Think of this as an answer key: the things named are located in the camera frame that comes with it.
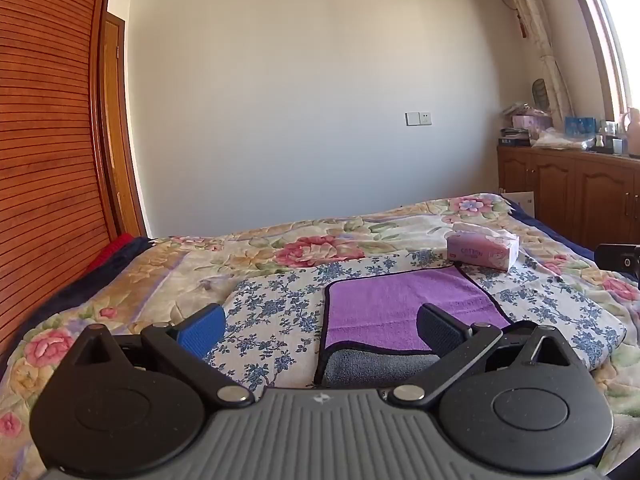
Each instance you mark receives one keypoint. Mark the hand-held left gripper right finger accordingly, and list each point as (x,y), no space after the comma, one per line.
(440,332)

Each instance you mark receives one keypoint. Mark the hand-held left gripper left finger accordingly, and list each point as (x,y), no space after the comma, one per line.
(202,332)

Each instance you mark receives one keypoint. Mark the purple towel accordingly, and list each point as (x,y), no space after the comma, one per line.
(390,305)

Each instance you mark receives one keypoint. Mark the grey towel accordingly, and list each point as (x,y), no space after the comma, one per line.
(370,367)

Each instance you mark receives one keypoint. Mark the navy bed sheet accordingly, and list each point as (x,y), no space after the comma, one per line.
(555,230)

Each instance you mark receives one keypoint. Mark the wooden cabinet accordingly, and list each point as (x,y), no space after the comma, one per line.
(575,190)

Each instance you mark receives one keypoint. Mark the blue floral cloth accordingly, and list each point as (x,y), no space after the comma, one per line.
(280,305)

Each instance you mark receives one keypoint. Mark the pink tissue box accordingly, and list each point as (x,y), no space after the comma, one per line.
(480,255)

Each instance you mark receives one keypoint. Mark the white cardboard box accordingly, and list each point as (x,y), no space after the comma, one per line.
(520,204)

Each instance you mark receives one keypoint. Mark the red cloth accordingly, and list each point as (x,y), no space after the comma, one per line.
(112,250)

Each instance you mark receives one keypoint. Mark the dark blue cloth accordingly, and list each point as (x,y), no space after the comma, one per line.
(85,285)

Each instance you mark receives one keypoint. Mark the pink bottle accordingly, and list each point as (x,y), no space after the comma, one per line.
(635,132)

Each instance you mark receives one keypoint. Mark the clear plastic bag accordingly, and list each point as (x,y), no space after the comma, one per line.
(557,139)

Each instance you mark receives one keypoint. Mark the blue carton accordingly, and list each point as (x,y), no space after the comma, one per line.
(580,127)

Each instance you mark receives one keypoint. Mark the floral bed blanket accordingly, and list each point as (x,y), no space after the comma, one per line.
(310,245)

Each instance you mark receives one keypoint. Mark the stack of books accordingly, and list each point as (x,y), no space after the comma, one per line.
(514,137)

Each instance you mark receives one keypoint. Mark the pink storage box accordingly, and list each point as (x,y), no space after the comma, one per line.
(531,122)

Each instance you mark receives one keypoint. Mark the grey hand fan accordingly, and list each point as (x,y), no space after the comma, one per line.
(540,94)

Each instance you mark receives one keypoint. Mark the wooden door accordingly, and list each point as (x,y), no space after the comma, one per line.
(115,135)

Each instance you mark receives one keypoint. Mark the cream curtain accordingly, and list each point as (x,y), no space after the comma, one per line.
(542,45)

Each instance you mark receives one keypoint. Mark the wooden slatted wardrobe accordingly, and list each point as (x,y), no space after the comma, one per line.
(45,135)

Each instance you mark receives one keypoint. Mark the white wall socket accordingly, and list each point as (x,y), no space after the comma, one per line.
(418,118)

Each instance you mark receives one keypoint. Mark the wooden window frame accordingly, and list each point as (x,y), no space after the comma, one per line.
(602,35)

